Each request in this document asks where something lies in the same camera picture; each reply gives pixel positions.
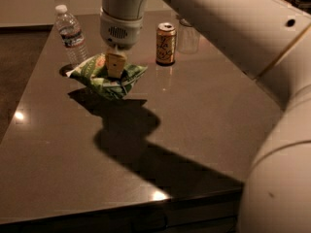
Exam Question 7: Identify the gold soda can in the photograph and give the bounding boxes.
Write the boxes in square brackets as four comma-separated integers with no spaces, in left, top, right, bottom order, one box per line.
[155,22,177,66]

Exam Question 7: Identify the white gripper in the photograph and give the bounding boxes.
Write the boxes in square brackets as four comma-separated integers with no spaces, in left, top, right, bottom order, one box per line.
[100,10,143,79]

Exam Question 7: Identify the clear glass with straws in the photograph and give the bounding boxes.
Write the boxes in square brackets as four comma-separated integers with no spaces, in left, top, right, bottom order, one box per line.
[177,18,200,54]

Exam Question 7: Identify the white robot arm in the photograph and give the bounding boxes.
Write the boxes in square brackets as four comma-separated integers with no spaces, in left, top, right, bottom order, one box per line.
[100,0,311,233]

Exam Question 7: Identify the clear plastic water bottle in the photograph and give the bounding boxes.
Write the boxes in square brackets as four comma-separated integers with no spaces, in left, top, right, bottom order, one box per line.
[55,5,88,67]

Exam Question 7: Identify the green jalapeno chip bag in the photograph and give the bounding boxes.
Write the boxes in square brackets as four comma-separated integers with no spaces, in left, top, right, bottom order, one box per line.
[66,53,148,100]

